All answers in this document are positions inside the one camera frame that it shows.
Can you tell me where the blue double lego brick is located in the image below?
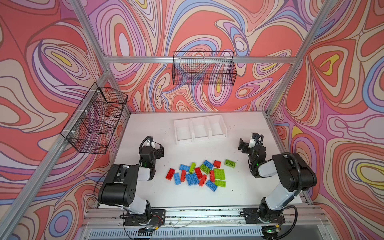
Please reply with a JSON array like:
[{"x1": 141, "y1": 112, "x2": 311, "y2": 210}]
[{"x1": 186, "y1": 173, "x2": 199, "y2": 186}]

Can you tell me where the small red lego brick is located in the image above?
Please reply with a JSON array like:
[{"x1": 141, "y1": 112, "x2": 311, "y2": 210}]
[{"x1": 213, "y1": 160, "x2": 221, "y2": 169}]

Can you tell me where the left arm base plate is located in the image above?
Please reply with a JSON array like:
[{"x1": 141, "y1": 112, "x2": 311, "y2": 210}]
[{"x1": 124, "y1": 209, "x2": 166, "y2": 227}]

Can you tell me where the black wire basket back wall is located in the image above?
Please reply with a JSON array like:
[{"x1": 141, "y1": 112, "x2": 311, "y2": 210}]
[{"x1": 172, "y1": 51, "x2": 238, "y2": 86}]

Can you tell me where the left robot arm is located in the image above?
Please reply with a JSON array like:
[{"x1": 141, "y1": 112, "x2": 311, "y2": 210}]
[{"x1": 97, "y1": 136, "x2": 164, "y2": 218}]

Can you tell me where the left white bin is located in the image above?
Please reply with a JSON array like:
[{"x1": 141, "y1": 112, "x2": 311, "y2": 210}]
[{"x1": 174, "y1": 119, "x2": 193, "y2": 145}]

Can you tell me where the middle white bin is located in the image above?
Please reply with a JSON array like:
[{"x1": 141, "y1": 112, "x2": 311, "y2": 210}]
[{"x1": 191, "y1": 117, "x2": 209, "y2": 142}]

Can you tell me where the white bin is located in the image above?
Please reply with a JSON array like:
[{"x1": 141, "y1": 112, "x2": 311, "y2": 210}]
[
  {"x1": 191, "y1": 117, "x2": 209, "y2": 142},
  {"x1": 174, "y1": 119, "x2": 193, "y2": 145},
  {"x1": 207, "y1": 115, "x2": 228, "y2": 140}
]

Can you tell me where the green lego brick bottom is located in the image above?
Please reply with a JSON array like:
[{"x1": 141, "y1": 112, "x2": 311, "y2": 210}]
[{"x1": 214, "y1": 180, "x2": 226, "y2": 188}]

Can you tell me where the right white bin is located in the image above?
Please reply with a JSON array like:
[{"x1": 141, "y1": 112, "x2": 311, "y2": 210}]
[{"x1": 207, "y1": 115, "x2": 228, "y2": 140}]

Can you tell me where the large green lego brick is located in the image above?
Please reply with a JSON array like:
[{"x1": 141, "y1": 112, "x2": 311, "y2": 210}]
[{"x1": 214, "y1": 168, "x2": 226, "y2": 180}]

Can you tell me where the red lego brick upright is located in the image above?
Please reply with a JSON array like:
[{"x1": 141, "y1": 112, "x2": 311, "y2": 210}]
[{"x1": 209, "y1": 170, "x2": 215, "y2": 183}]

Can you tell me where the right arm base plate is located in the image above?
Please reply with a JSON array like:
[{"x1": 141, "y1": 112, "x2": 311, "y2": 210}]
[{"x1": 240, "y1": 208, "x2": 286, "y2": 225}]

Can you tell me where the blue lego brick bottom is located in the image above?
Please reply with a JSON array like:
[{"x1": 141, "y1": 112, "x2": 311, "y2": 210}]
[{"x1": 206, "y1": 181, "x2": 218, "y2": 192}]

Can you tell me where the green lego brick narrow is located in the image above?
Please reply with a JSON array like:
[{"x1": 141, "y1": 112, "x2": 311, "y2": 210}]
[{"x1": 189, "y1": 162, "x2": 196, "y2": 174}]

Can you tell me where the blue lego brick top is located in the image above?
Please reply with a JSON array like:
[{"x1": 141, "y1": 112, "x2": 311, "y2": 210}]
[{"x1": 204, "y1": 160, "x2": 214, "y2": 170}]

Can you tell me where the green lego brick tilted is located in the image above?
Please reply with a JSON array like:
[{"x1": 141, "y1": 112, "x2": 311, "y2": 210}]
[{"x1": 200, "y1": 164, "x2": 211, "y2": 175}]

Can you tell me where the black wire basket left wall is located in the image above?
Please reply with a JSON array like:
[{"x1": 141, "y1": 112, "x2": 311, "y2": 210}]
[{"x1": 61, "y1": 83, "x2": 128, "y2": 155}]

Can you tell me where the black wire basket wall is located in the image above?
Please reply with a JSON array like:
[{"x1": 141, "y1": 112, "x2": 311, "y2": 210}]
[
  {"x1": 61, "y1": 83, "x2": 128, "y2": 155},
  {"x1": 172, "y1": 51, "x2": 238, "y2": 86}
]

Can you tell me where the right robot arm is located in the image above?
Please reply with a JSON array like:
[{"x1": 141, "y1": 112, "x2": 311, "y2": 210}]
[{"x1": 238, "y1": 134, "x2": 318, "y2": 224}]

